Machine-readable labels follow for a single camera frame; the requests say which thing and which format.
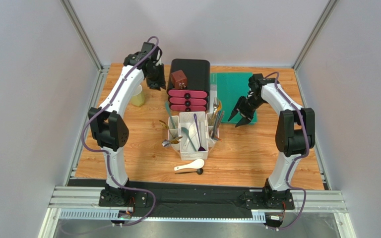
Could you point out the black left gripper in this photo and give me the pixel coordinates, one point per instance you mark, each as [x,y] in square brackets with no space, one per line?
[160,82]

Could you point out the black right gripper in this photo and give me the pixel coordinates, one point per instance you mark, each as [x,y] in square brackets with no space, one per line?
[245,108]

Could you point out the gold handled knife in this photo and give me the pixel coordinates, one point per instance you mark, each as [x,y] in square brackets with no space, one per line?
[218,110]

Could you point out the large silver fork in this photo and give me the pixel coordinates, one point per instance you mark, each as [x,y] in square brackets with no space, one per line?
[215,107]

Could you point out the teal plastic knife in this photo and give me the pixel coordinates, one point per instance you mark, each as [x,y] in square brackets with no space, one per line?
[168,110]

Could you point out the black and pink drawer box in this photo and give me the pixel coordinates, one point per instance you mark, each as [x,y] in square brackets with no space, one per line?
[194,98]

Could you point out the purple metal spoon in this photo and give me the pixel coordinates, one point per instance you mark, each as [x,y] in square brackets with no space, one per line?
[201,148]

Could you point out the white perforated utensil caddy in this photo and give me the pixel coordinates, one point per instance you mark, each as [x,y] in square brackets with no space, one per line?
[189,145]

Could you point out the teal plastic spoon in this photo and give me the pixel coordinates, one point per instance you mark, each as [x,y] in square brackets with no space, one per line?
[189,137]

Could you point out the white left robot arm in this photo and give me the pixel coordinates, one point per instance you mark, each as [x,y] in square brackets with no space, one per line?
[107,123]

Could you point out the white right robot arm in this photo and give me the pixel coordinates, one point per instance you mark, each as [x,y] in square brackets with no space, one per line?
[295,133]

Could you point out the brown relay block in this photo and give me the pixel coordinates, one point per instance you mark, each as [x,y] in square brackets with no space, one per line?
[179,79]

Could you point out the teal cutting mat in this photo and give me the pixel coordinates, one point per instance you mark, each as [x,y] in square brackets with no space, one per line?
[228,87]

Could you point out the yellow-green mug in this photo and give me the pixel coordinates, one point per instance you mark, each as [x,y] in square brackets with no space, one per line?
[138,97]

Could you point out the gold spoon in caddy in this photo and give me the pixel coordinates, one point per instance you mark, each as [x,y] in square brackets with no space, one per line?
[164,125]

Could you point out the black small spoon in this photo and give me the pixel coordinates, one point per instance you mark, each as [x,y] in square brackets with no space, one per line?
[197,171]

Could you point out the silver spoon in caddy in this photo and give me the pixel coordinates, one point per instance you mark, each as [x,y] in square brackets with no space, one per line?
[166,143]

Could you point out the black mounting rail base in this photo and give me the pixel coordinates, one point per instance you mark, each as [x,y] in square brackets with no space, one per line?
[174,200]

